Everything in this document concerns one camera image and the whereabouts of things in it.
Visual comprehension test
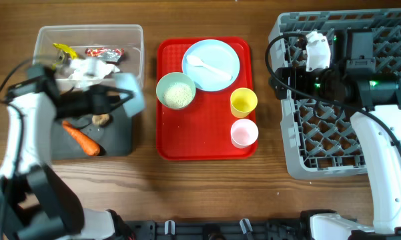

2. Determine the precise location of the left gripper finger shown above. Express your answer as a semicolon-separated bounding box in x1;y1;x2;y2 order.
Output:
93;84;135;100
87;98;131;115

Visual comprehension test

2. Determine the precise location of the brown mushroom scrap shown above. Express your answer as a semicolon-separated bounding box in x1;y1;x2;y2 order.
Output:
91;113;110;127

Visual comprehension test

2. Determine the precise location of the white tissue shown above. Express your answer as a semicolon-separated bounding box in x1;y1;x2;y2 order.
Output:
67;57;121;89

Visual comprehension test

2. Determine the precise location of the light blue bowl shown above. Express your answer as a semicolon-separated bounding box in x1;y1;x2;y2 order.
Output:
112;73;145;117

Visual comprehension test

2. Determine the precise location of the red snack wrapper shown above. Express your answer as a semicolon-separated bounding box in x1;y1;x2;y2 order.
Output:
85;47;124;63

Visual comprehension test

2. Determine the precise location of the yellow foil wrapper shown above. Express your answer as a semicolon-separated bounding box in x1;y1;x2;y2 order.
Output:
52;43;79;69

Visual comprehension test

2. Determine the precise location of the orange carrot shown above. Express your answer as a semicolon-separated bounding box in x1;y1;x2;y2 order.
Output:
61;121;101;156

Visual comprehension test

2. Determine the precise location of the green bowl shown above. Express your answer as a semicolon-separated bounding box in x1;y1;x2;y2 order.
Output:
156;72;196;110

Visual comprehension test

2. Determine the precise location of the white rice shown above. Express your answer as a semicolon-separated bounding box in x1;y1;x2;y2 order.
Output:
163;83;194;109

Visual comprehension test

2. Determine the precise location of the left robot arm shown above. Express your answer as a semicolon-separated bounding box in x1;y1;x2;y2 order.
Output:
0;65;141;239

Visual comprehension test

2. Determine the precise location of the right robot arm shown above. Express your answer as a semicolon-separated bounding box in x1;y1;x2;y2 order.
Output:
267;29;401;239

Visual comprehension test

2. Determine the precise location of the black waste tray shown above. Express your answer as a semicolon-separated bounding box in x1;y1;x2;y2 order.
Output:
51;106;132;159

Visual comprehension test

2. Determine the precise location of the clear plastic waste bin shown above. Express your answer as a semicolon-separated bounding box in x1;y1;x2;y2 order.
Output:
34;24;145;88

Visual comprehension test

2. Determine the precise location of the grey dishwasher rack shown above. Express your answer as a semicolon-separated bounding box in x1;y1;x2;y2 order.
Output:
268;9;401;179

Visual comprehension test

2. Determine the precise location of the yellow cup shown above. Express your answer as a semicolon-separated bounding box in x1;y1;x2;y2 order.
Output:
230;87;258;118

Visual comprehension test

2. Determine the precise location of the pink cup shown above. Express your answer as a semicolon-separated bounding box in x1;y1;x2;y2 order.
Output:
230;119;259;149

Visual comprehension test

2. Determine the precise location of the white plastic spoon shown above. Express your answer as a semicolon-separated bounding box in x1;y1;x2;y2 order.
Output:
186;55;232;81

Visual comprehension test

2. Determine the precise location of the light blue plate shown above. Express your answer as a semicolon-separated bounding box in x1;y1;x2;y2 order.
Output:
181;39;240;92

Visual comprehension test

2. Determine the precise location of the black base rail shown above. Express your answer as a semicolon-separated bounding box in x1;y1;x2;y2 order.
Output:
126;218;311;240

